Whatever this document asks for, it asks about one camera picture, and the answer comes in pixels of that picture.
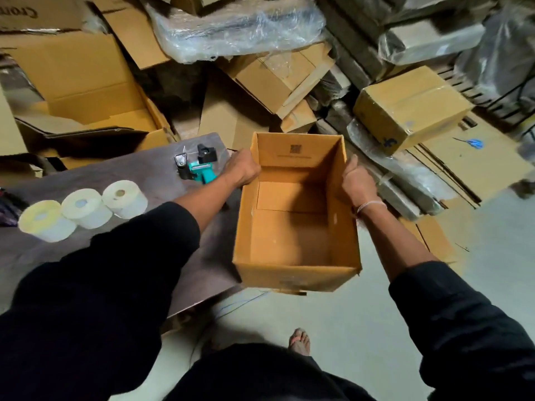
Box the person's left hand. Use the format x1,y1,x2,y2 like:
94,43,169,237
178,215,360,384
220,148,262,189

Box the person's right hand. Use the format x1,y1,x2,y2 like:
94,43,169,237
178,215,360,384
341,154,383,213

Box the brown supply box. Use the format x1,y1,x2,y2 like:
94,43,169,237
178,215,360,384
232,132,362,294

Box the white label roll brown core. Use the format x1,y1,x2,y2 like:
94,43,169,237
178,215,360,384
101,180,148,220

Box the yellowish label roll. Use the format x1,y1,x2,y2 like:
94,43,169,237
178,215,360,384
17,200,78,243

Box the person's left forearm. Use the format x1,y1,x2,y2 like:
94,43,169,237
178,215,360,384
0,175,235,401

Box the person's right forearm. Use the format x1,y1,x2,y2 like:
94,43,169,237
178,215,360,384
357,204,535,401

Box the person's foot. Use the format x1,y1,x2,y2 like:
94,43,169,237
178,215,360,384
288,328,311,356

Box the flat brown cardboard piece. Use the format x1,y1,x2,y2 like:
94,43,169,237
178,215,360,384
90,0,170,71

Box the pale wrist thread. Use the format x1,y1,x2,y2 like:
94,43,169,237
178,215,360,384
355,200,388,216

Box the teal tape dispenser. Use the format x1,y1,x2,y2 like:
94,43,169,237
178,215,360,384
174,144,218,185

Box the plastic wrapped dark sheet stack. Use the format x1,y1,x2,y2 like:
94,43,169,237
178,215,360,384
315,100,459,222

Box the folded flat brown carton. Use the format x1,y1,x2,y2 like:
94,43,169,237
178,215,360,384
197,70,276,151

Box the small brown carton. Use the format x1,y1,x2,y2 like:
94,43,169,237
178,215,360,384
280,99,317,134

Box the tilted brown carton plastic patch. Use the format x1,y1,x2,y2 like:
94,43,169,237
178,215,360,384
217,41,337,120

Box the sealed taped carton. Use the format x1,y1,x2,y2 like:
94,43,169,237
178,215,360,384
353,65,474,156

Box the clear plastic wrapped bundle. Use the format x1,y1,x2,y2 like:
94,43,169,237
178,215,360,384
140,0,327,65

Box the stack of grey wrapped bundles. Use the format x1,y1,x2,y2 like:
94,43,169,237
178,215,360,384
317,0,498,92

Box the open orange carton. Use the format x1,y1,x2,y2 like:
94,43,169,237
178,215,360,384
0,31,176,170

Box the black printed shirt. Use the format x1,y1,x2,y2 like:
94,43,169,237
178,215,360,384
165,343,377,401

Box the black mesh pen holder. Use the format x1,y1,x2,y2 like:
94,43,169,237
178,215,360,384
0,187,26,228

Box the printed brown carton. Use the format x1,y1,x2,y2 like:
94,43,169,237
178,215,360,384
0,0,86,34

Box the blue handled scissors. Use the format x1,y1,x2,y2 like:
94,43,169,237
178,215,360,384
453,136,485,150

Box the thin blue wire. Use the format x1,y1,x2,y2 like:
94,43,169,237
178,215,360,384
213,291,269,321

